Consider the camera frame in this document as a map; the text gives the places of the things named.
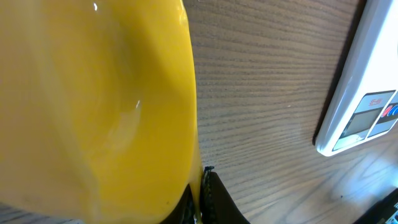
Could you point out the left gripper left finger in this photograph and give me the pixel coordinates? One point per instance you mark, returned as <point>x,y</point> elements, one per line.
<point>184,212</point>

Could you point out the white digital kitchen scale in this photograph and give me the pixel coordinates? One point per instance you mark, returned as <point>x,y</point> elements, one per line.
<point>364,104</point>

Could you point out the yellow plastic measuring scoop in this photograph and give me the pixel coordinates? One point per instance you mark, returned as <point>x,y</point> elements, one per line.
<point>98,111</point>

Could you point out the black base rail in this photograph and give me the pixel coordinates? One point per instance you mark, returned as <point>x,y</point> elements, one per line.
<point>382,212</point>

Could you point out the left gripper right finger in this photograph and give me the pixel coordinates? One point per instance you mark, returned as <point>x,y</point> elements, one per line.
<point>216,204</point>

